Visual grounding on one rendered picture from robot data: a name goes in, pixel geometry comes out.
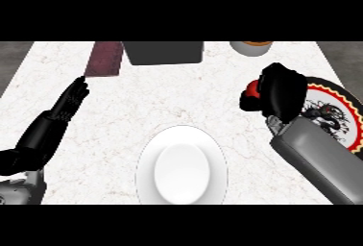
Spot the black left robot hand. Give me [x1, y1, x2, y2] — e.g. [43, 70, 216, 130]
[0, 76, 92, 177]

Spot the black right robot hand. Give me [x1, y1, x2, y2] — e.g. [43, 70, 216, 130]
[238, 61, 310, 125]

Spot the red tomato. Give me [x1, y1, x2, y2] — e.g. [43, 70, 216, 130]
[242, 79, 263, 98]

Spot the red-rimmed dragon plate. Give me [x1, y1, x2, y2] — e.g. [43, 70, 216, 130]
[300, 76, 363, 154]

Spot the plain white plate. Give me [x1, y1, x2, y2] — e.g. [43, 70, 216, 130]
[135, 125, 231, 206]

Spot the grey cup with orange top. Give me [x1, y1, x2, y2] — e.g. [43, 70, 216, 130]
[229, 41, 275, 58]

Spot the maroon block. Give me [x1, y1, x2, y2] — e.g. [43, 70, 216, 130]
[83, 41, 127, 78]

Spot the dark grey box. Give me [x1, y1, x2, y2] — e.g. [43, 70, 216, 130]
[121, 41, 206, 66]

